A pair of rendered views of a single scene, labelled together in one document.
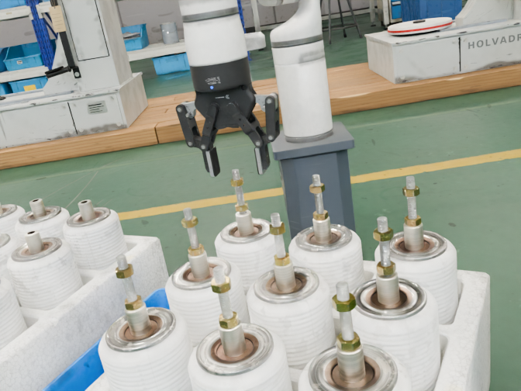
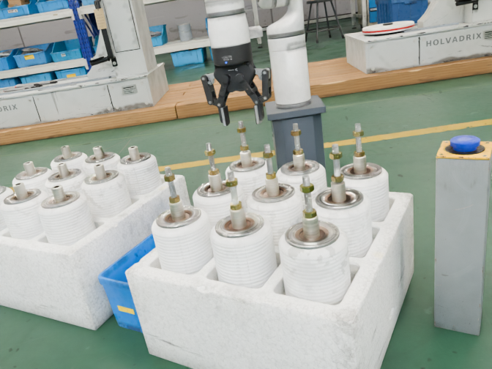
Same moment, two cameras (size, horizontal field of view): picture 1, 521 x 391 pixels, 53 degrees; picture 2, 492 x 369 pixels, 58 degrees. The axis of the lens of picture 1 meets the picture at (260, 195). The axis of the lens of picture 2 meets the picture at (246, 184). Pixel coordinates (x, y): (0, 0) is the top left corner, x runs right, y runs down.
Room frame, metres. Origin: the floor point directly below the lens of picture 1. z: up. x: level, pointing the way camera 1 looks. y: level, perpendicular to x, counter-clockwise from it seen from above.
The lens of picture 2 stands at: (-0.18, 0.01, 0.56)
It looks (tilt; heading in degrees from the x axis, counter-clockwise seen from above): 22 degrees down; 2
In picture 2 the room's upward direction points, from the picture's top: 9 degrees counter-clockwise
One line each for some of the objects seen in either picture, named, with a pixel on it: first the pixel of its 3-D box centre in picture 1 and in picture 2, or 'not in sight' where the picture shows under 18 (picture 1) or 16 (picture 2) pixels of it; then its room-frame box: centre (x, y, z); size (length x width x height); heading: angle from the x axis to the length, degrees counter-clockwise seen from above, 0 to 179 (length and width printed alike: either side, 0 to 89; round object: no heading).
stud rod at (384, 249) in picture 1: (384, 252); (336, 167); (0.46, -0.11, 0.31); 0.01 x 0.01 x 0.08
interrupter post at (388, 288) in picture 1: (388, 287); (338, 191); (0.46, -0.11, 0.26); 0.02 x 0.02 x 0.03
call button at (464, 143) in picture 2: not in sight; (464, 145); (0.44, -0.30, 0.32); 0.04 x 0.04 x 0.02
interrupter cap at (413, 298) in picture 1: (388, 298); (339, 198); (0.46, -0.11, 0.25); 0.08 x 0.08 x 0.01
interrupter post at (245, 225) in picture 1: (244, 223); (246, 159); (0.69, 0.03, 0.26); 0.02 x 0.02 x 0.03
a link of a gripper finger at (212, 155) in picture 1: (213, 161); (225, 116); (0.70, 0.06, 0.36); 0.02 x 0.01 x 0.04; 160
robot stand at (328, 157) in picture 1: (318, 208); (299, 158); (0.97, -0.11, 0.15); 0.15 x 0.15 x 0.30; 88
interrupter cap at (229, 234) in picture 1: (246, 231); (247, 165); (0.69, 0.03, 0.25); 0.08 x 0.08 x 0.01
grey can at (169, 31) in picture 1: (170, 32); (185, 32); (5.26, 0.59, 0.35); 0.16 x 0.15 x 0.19; 88
